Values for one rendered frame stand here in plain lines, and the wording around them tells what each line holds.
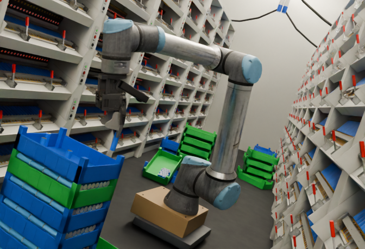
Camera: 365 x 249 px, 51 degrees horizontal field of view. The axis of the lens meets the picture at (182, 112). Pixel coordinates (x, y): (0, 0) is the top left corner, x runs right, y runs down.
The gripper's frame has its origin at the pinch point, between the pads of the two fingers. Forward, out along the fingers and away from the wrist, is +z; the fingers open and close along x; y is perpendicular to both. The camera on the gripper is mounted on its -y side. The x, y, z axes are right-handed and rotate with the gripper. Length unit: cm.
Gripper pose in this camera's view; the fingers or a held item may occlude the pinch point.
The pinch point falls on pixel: (118, 132)
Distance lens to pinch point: 129.8
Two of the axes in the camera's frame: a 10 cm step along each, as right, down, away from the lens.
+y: -8.6, 0.3, -5.0
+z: -0.9, 9.7, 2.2
